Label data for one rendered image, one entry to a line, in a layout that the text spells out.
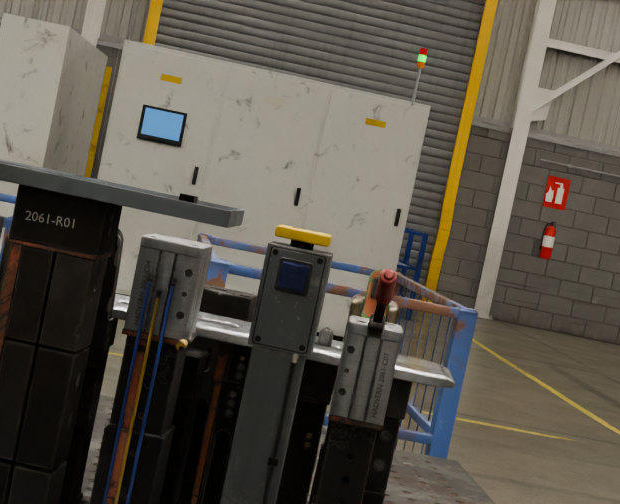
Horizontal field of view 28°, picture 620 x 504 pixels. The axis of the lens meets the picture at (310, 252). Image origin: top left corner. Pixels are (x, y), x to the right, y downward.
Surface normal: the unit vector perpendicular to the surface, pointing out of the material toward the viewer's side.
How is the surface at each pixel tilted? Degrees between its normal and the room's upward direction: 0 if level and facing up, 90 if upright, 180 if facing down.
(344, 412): 90
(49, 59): 90
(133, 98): 90
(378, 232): 90
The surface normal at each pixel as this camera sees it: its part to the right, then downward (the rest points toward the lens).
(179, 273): -0.05, 0.04
